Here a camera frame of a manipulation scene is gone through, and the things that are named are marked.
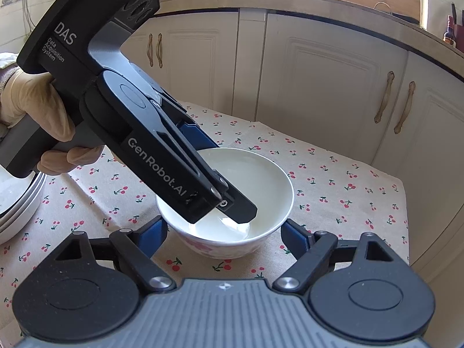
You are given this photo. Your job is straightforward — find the pink flower white bowl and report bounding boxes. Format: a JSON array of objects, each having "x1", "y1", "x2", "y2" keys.
[{"x1": 157, "y1": 148, "x2": 294, "y2": 259}]

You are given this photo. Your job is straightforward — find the large front fruit-pattern plate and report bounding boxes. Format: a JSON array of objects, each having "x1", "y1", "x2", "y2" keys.
[{"x1": 0, "y1": 173, "x2": 46, "y2": 244}]

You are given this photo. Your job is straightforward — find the white kitchen cabinets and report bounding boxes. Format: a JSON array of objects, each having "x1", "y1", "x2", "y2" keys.
[{"x1": 123, "y1": 10, "x2": 463, "y2": 347}]

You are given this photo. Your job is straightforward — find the left gloved hand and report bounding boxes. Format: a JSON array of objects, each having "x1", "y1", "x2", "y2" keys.
[{"x1": 1, "y1": 53, "x2": 104, "y2": 175}]

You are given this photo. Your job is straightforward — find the cherry print tablecloth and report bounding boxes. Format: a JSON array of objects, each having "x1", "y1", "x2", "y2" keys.
[{"x1": 1, "y1": 104, "x2": 409, "y2": 347}]

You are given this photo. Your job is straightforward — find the dark sauce bottle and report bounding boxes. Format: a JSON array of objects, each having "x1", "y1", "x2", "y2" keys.
[{"x1": 443, "y1": 16, "x2": 457, "y2": 48}]

